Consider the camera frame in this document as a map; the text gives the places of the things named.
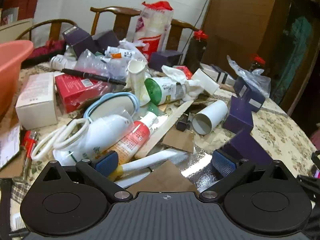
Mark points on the white cosmetic bottle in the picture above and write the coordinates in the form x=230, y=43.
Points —
x=60, y=62

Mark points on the silver foil sheet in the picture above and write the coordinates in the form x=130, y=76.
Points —
x=200, y=165

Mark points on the bagged stack of paper cups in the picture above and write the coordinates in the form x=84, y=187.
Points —
x=152, y=30

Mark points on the black marker pen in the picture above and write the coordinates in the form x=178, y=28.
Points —
x=95, y=76

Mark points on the round-back wooden chair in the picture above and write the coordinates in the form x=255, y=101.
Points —
x=56, y=27

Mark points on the large purple box, white label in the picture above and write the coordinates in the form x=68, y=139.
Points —
x=77, y=40

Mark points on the plaid cloth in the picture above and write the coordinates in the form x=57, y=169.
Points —
x=21, y=190

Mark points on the dark bottle with red cap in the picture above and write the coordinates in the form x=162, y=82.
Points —
x=196, y=52
x=257, y=65

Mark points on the crumpled white paper cup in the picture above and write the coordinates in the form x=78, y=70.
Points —
x=136, y=80

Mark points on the white cup with orange label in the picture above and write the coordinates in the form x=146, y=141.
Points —
x=120, y=53

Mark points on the red pen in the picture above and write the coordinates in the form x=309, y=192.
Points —
x=28, y=142

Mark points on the red and white printed box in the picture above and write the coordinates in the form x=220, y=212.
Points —
x=10, y=15

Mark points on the small purple cardboard box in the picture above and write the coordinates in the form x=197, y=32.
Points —
x=165, y=60

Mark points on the flat brown cardboard piece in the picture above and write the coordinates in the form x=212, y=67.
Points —
x=180, y=140

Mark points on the white printed paper sheet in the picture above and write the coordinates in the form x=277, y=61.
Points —
x=8, y=145

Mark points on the green trash bag roll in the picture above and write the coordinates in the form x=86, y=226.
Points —
x=152, y=90

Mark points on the small red packet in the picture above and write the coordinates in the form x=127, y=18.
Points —
x=185, y=70

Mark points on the red cardboard box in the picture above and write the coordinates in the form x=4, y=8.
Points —
x=72, y=90

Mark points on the floral cloth desktop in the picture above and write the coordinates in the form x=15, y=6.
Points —
x=275, y=130

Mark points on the teal hanging garment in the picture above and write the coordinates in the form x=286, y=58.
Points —
x=297, y=55

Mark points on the straight-back wooden chair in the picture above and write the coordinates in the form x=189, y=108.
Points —
x=122, y=20

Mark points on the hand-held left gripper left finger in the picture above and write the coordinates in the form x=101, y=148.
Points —
x=107, y=162

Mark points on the white bottle with green print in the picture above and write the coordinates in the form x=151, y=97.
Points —
x=105, y=130

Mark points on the white cardboard box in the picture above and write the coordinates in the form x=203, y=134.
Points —
x=205, y=80

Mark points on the large brown cardboard piece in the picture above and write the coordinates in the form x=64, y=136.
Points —
x=160, y=180

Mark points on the crumpled white tissue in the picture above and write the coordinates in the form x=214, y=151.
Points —
x=175, y=73

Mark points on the white cabinet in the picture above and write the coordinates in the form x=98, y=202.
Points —
x=15, y=30

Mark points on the brown wooden wardrobe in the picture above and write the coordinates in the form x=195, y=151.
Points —
x=237, y=17

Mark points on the white lid with blue rim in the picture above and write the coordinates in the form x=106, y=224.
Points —
x=112, y=105

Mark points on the wide white cardboard tube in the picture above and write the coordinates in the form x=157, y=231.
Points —
x=212, y=115

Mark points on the crumpled clear plastic bag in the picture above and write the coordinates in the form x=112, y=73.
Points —
x=252, y=77

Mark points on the navy box with white labels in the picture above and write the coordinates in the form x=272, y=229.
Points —
x=247, y=92

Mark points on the white plastic bag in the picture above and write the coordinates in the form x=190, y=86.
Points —
x=130, y=45

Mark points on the red and white tube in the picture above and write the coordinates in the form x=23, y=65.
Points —
x=135, y=140

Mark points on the dark red cloth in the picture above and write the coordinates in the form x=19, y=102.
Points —
x=47, y=48

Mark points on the white and navy box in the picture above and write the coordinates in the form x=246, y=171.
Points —
x=220, y=76

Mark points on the white and pink box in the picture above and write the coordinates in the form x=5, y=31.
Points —
x=37, y=100

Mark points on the pink plastic basin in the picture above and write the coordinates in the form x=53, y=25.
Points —
x=10, y=67

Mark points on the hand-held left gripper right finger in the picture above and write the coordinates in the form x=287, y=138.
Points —
x=222, y=163

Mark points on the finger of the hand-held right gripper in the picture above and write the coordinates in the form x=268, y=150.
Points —
x=311, y=187

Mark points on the small black cap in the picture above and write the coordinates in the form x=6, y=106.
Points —
x=182, y=125

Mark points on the cream paper strip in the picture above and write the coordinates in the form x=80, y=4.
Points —
x=165, y=127

